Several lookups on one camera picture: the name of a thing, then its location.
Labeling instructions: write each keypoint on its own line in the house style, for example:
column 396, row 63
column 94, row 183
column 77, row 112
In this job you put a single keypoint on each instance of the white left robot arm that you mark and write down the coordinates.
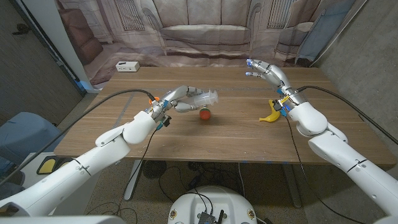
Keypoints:
column 93, row 161

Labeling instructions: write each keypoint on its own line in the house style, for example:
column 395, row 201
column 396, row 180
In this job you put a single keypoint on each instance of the red green wooden maraca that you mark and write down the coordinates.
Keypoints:
column 205, row 114

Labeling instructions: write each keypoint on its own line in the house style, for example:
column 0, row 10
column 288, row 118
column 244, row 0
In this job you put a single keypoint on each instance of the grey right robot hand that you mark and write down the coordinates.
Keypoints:
column 273, row 76

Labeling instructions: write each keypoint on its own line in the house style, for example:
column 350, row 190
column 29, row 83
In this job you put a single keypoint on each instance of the large clear plastic syringe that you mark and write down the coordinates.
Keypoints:
column 206, row 98

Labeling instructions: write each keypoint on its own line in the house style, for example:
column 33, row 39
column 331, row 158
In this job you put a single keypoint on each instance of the printed sofa room backdrop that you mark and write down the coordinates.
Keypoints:
column 205, row 31

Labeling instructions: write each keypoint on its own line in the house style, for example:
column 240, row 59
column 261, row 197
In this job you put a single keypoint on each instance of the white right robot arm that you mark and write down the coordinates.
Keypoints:
column 339, row 149

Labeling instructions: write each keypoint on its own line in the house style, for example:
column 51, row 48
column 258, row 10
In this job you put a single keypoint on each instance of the white power strip box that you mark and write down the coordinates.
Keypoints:
column 127, row 66

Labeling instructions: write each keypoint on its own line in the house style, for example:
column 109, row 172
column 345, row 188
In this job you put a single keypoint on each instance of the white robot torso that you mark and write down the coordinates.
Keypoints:
column 192, row 205

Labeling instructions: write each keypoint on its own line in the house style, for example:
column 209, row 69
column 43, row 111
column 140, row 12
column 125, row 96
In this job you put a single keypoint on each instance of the black yellow foot pedal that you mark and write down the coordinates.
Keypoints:
column 49, row 165

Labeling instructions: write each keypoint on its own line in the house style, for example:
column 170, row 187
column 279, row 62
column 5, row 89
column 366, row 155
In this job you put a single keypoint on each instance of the small orange cup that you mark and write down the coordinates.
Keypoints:
column 155, row 99

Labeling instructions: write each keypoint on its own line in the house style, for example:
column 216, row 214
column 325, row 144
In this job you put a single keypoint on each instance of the grey table leg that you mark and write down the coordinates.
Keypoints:
column 292, row 186
column 132, row 183

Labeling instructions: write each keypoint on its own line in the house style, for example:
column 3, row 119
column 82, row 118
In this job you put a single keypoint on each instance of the black round floor fan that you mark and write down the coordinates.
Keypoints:
column 154, row 169

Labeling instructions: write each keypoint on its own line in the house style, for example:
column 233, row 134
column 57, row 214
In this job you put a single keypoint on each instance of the yellow toy banana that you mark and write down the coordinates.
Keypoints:
column 270, row 116

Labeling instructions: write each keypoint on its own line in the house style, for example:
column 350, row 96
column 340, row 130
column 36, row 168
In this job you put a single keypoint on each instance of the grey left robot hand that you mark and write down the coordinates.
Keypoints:
column 177, row 96

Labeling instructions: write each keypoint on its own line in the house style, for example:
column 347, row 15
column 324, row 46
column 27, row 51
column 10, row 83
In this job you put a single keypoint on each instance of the blue covered chair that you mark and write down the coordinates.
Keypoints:
column 28, row 133

